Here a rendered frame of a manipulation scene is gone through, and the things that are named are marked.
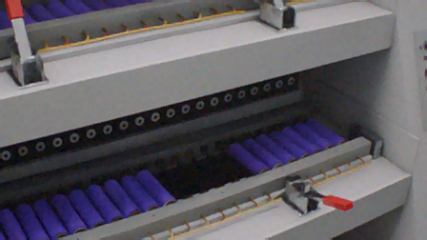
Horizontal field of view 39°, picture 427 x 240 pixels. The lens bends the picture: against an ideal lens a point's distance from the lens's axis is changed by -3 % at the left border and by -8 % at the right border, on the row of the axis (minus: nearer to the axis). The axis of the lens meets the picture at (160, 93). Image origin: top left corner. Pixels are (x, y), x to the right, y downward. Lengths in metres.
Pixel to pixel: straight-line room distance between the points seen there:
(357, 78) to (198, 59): 0.29
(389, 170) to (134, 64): 0.37
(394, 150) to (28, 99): 0.46
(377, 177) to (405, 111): 0.09
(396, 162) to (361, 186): 0.07
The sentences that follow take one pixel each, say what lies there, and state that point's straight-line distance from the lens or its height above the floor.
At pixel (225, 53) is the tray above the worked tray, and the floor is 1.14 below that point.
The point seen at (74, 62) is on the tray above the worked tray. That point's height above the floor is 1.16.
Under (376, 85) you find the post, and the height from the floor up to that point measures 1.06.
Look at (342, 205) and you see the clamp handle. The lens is 0.63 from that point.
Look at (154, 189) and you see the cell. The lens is 0.68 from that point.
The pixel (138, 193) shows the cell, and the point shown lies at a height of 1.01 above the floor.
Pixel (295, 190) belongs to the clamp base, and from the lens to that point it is 0.68.
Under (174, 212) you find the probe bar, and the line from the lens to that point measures 0.63.
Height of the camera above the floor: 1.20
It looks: 8 degrees down
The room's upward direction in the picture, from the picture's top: 10 degrees counter-clockwise
